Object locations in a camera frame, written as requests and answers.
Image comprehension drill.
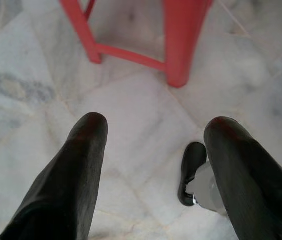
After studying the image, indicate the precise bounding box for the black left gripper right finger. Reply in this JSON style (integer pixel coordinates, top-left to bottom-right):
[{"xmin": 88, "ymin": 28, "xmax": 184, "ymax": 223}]
[{"xmin": 203, "ymin": 116, "xmax": 282, "ymax": 240}]

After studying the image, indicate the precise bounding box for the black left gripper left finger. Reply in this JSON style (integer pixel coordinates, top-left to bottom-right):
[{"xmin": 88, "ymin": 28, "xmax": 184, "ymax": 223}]
[{"xmin": 0, "ymin": 112, "xmax": 109, "ymax": 240}]

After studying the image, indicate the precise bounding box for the red plastic stool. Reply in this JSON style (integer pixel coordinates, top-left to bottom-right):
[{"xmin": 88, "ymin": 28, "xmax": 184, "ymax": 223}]
[{"xmin": 58, "ymin": 0, "xmax": 214, "ymax": 89}]

